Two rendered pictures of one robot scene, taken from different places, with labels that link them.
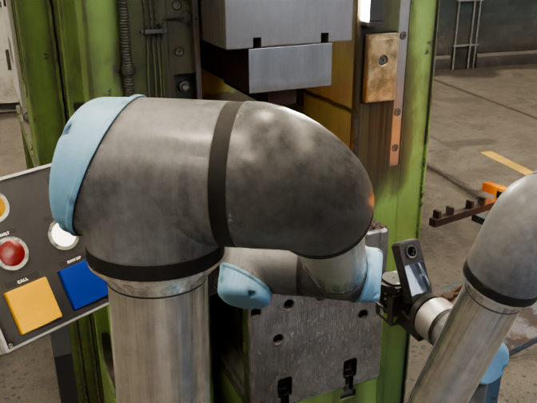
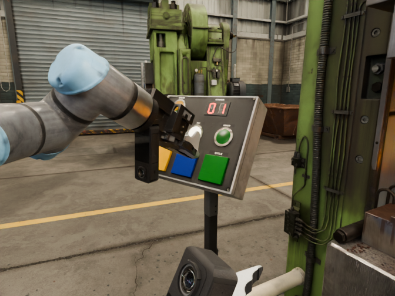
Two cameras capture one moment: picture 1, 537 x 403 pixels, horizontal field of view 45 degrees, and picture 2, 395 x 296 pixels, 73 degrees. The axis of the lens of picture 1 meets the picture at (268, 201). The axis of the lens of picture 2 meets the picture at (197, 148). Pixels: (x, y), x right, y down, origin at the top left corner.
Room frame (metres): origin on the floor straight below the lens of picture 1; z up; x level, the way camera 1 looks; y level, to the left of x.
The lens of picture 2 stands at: (1.00, -0.42, 1.21)
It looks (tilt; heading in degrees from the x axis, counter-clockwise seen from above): 12 degrees down; 86
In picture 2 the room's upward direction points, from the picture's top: straight up
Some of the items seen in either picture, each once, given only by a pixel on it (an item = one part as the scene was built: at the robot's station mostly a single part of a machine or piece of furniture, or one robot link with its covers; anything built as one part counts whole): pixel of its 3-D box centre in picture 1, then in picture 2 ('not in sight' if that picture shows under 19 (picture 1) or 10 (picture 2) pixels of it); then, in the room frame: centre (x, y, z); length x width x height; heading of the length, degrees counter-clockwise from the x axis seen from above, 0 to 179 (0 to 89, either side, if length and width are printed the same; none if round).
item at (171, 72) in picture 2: not in sight; (194, 80); (1.39, 5.29, 1.45); 2.18 x 1.23 x 2.89; 17
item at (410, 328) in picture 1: (409, 301); not in sight; (1.01, -0.25, 0.97); 0.12 x 0.08 x 0.09; 24
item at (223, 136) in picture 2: not in sight; (223, 136); (1.12, 0.30, 1.09); 0.05 x 0.03 x 0.04; 114
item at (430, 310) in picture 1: (439, 321); not in sight; (0.93, -0.29, 0.98); 0.08 x 0.05 x 0.08; 114
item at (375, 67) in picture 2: (184, 95); (377, 77); (1.47, 0.19, 1.24); 0.03 x 0.03 x 0.07; 24
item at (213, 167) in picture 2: not in sight; (214, 169); (1.10, 0.27, 1.01); 0.07 x 0.05 x 0.07; 139
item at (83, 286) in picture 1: (83, 283); (185, 163); (1.02, 0.33, 1.01); 0.07 x 0.05 x 0.07; 139
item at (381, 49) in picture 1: (380, 68); not in sight; (1.65, -0.29, 1.27); 0.09 x 0.02 x 0.17; 114
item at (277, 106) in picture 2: not in sight; (278, 120); (3.79, 6.77, 0.42); 1.89 x 1.20 x 0.85; 107
